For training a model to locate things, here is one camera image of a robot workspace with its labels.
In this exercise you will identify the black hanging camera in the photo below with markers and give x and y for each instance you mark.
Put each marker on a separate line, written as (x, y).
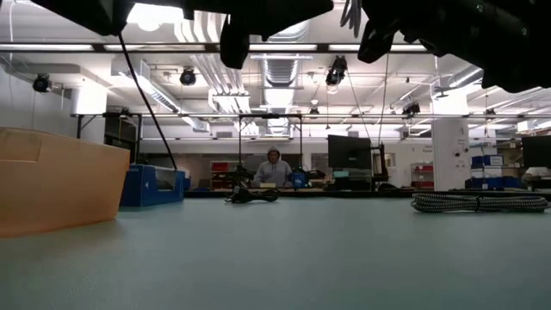
(336, 71)

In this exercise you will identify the black ceiling spot lamp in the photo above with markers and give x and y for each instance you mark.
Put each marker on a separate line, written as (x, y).
(41, 83)
(187, 77)

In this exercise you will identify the shelf with red bins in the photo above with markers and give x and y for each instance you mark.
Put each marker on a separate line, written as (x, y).
(220, 170)

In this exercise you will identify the black computer monitor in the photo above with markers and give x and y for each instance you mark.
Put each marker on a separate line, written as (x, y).
(537, 151)
(348, 151)

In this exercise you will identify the silver ventilation duct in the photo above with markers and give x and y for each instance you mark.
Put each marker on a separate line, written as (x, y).
(282, 71)

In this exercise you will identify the blue cardboard box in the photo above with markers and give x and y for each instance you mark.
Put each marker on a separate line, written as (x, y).
(144, 187)

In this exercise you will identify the orange plastic bin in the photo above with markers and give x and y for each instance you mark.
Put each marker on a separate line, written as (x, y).
(56, 185)

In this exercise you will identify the black shelving frame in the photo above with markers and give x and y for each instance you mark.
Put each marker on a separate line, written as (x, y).
(138, 138)

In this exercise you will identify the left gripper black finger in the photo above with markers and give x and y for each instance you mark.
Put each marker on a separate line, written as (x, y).
(301, 10)

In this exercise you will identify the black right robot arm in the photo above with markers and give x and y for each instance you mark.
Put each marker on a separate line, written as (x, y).
(508, 39)

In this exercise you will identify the stack of blue bins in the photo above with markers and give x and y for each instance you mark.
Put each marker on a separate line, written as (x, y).
(495, 172)

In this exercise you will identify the white pillar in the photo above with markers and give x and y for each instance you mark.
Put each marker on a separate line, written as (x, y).
(450, 150)

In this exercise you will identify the blue bucket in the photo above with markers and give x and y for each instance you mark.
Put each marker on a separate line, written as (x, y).
(298, 180)

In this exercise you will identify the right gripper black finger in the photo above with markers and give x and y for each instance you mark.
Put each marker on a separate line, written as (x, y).
(373, 43)

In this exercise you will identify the person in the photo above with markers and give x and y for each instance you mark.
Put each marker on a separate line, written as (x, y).
(273, 172)

